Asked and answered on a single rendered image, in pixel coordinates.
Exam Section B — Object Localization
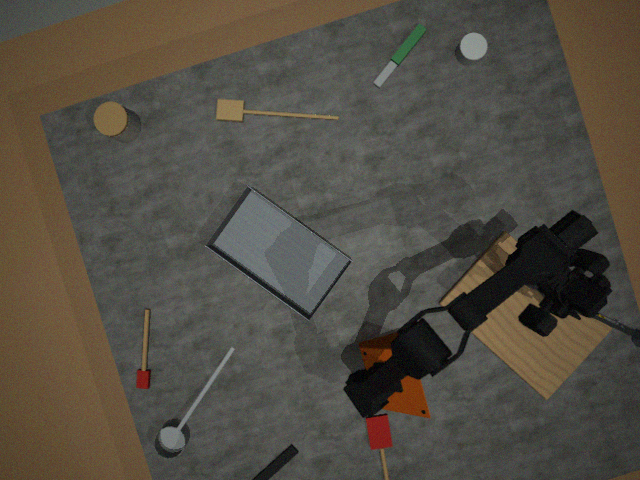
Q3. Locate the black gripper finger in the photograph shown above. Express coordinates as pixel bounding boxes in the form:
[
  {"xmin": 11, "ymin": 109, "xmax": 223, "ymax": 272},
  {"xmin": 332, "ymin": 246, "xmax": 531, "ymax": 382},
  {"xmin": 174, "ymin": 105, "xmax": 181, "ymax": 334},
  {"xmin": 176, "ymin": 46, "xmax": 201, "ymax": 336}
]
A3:
[{"xmin": 550, "ymin": 305, "xmax": 581, "ymax": 320}]

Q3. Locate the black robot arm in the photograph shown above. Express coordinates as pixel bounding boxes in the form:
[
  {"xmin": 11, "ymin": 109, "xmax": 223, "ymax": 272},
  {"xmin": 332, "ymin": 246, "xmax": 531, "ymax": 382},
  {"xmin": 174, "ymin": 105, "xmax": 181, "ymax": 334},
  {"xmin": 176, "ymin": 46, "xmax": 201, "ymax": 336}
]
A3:
[{"xmin": 344, "ymin": 210, "xmax": 612, "ymax": 418}]

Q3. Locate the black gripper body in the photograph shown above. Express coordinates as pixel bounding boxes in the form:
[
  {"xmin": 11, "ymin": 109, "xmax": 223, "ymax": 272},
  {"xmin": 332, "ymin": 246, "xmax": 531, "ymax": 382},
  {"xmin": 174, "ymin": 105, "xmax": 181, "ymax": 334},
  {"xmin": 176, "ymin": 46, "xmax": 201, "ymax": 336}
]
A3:
[{"xmin": 518, "ymin": 249, "xmax": 610, "ymax": 337}]

